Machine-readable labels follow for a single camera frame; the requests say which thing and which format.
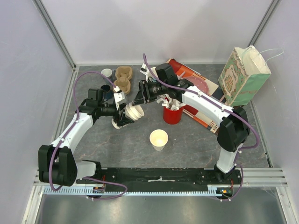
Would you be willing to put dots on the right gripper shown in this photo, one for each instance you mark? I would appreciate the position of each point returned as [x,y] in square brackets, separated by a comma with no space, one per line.
[143,91]

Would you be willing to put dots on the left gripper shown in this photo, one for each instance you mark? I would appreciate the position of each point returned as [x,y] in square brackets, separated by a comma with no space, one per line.
[123,122]

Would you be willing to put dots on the single white paper cup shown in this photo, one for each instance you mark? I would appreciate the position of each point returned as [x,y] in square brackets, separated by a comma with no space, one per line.
[158,139]

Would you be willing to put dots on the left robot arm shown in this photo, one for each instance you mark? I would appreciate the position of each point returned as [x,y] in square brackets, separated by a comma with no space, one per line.
[56,163]

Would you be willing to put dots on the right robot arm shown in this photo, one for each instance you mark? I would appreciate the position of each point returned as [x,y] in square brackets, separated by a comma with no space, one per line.
[232,123]

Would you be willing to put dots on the light blue ceramic mug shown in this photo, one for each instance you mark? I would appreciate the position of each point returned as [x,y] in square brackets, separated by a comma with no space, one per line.
[153,69]

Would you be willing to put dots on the cardboard cup carrier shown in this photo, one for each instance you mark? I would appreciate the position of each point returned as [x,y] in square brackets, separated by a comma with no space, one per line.
[123,75]

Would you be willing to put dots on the white stir sticks bundle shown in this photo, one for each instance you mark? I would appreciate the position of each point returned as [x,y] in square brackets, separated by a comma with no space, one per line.
[169,103]

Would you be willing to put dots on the dark blue ceramic mug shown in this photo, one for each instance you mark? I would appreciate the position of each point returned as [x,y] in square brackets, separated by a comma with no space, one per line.
[107,92]

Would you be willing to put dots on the red cup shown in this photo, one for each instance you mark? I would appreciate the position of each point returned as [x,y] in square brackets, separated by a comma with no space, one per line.
[172,117]

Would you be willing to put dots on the white grey ceramic mug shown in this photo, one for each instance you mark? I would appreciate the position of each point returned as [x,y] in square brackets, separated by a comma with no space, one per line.
[107,73]

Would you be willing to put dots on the pink polka dot plate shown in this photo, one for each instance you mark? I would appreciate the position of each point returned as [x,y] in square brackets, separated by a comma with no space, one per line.
[199,83]

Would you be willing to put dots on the colourful magazine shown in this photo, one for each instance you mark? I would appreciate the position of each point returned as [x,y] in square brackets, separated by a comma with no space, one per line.
[215,91]

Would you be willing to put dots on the green paper gift bag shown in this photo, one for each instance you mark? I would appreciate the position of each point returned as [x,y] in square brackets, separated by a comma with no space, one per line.
[243,75]

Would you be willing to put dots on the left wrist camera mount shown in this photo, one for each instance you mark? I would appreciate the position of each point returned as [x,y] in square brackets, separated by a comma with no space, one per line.
[119,98]

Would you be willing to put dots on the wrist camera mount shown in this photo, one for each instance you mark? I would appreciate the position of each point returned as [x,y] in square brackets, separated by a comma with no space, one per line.
[145,71]
[119,98]

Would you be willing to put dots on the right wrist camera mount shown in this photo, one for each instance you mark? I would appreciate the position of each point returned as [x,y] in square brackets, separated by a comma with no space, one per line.
[145,71]

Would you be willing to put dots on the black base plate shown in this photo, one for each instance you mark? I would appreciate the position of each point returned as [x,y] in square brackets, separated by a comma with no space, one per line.
[192,175]

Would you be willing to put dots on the aluminium frame rail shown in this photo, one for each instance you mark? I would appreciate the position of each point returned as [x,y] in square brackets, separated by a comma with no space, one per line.
[53,30]

